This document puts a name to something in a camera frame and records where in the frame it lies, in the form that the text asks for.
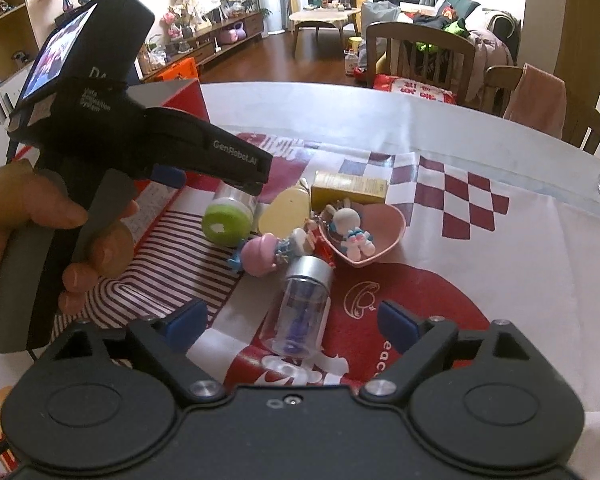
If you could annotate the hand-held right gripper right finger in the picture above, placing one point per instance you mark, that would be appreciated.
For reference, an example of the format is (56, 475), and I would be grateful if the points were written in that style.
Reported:
(397, 327)

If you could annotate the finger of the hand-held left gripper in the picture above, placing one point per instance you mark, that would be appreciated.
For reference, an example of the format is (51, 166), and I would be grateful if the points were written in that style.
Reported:
(247, 189)
(169, 176)

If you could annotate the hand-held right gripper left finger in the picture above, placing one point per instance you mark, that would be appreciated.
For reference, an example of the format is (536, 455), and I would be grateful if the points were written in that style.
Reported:
(185, 325)

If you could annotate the clear bottle with green cap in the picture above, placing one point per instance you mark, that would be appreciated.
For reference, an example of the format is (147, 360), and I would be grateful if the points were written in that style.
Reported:
(227, 220)

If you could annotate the yellow plastic toy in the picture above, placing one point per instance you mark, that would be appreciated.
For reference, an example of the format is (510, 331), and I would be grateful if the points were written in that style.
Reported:
(282, 210)

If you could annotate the red cardboard box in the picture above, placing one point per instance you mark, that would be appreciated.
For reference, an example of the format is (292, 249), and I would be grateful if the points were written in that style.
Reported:
(190, 100)

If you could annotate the pink heart-shaped bowl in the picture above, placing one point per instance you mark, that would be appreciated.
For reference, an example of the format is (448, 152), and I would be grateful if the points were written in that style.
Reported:
(385, 232)

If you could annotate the clear jar with silver cap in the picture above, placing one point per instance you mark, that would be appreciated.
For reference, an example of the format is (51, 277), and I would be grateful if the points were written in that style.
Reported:
(300, 305)

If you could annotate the person's left hand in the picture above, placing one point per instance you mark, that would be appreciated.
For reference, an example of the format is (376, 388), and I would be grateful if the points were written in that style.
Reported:
(55, 212)

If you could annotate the pink hat doll figure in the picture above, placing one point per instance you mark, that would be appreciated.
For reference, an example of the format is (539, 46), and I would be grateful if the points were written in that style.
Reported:
(260, 255)

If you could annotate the white blue astronaut figure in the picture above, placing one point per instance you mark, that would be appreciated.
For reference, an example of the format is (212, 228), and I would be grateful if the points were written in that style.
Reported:
(355, 242)

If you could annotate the small red charm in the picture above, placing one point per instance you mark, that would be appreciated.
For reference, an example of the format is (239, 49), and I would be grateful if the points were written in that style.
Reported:
(324, 249)

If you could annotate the small yellow carton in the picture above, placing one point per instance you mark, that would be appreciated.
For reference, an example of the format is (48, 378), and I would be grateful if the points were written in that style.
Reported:
(350, 187)

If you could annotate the orange gift box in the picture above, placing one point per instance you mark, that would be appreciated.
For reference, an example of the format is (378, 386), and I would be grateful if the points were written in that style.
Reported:
(175, 71)

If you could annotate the red white printed tablecloth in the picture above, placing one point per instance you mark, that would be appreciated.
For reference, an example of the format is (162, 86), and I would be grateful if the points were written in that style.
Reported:
(480, 260)

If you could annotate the pink flower bouquet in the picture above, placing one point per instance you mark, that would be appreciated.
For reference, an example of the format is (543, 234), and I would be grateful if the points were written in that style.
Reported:
(172, 20)

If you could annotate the wooden tv stand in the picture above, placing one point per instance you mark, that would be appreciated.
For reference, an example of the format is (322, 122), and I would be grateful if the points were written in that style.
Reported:
(215, 40)

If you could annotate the pink bag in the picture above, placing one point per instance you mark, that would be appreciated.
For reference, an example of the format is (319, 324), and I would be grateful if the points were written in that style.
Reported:
(232, 35)

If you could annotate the small yellow stool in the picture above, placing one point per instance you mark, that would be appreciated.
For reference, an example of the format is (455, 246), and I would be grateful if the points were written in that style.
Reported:
(356, 43)

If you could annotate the wooden coffee table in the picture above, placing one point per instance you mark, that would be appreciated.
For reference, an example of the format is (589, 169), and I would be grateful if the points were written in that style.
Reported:
(325, 16)

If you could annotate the red printed cushion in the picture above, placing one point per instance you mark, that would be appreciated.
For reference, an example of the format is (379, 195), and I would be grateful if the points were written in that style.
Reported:
(415, 89)

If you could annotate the white plastic bag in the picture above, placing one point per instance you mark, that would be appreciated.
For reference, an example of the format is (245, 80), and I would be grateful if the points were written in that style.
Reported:
(380, 25)

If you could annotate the wooden slatted chair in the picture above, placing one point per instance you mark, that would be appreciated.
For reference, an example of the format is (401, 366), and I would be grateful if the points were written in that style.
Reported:
(420, 45)

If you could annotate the pink towel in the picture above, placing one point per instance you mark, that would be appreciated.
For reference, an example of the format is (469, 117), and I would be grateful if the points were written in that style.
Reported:
(535, 100)

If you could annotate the wooden chair with towel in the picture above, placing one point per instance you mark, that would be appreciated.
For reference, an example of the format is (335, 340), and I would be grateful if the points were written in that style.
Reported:
(580, 120)

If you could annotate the dark green cushion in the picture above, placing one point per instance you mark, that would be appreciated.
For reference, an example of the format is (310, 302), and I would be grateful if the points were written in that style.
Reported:
(465, 6)

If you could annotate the sofa with clothes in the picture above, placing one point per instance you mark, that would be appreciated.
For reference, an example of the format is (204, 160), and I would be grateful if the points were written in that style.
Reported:
(490, 35)

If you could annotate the wooden door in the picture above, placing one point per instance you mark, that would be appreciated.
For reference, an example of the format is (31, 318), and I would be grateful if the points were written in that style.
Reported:
(590, 20)

